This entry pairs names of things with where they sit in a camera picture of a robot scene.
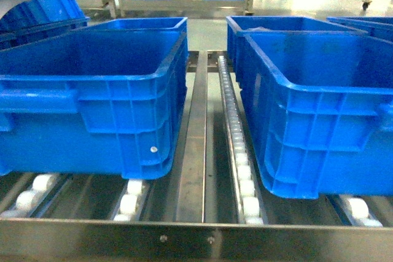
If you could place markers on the steel centre divider rail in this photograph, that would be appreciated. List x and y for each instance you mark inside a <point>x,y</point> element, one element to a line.
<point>191,193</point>

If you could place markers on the blue bin front left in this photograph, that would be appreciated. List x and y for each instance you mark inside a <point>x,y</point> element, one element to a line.
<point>94,102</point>

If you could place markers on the white roller track centre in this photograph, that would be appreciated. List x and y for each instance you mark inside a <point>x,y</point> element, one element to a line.
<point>247,202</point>

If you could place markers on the blue bin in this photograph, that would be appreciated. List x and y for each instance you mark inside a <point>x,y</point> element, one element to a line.
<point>238,26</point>
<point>94,102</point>
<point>319,110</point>
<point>176,24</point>

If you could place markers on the blue bin rear right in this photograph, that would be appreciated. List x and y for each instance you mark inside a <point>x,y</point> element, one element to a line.
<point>238,26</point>

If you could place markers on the blue bin front right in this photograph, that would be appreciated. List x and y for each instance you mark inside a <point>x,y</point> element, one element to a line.
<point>319,110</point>

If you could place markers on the blue bin rear left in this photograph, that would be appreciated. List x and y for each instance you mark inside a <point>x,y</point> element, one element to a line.
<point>176,24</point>

